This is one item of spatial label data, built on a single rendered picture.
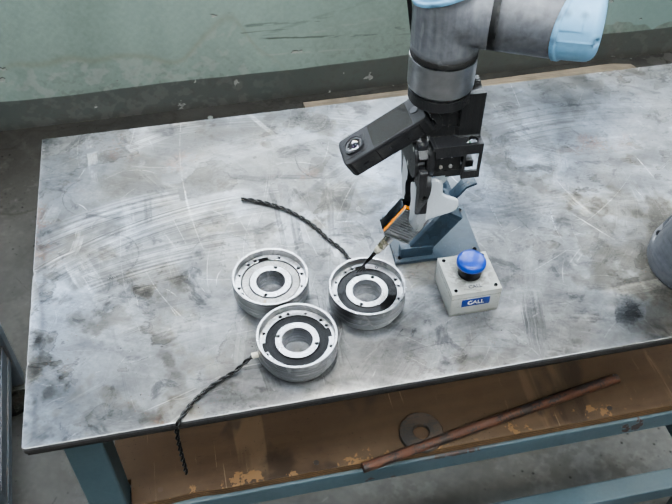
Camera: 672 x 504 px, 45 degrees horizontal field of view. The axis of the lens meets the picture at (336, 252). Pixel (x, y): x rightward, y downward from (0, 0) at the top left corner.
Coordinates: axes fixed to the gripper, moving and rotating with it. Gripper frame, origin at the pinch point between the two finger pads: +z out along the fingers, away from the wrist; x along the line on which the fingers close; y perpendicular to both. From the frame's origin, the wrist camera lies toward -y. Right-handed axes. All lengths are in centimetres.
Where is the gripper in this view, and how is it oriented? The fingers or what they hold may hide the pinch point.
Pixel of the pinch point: (409, 215)
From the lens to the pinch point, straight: 106.3
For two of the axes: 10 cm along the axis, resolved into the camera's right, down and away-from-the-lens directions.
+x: -1.6, -7.2, 6.8
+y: 9.9, -1.1, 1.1
